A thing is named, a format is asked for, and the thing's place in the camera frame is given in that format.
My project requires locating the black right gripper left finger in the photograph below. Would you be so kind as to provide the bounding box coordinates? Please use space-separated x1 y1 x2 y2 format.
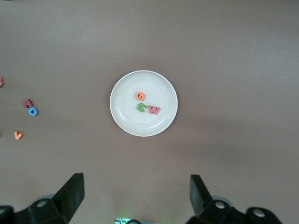
15 173 85 224

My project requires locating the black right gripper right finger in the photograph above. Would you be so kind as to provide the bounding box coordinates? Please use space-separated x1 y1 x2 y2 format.
185 175 246 224

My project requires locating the red foam letter w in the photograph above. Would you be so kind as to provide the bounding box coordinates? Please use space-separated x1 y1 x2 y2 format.
147 105 162 115

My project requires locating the dark red foam letter z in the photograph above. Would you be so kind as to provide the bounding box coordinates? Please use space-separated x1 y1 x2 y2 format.
22 98 35 109

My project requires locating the beige round plate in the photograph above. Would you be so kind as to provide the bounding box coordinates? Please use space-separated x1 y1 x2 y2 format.
109 70 178 137

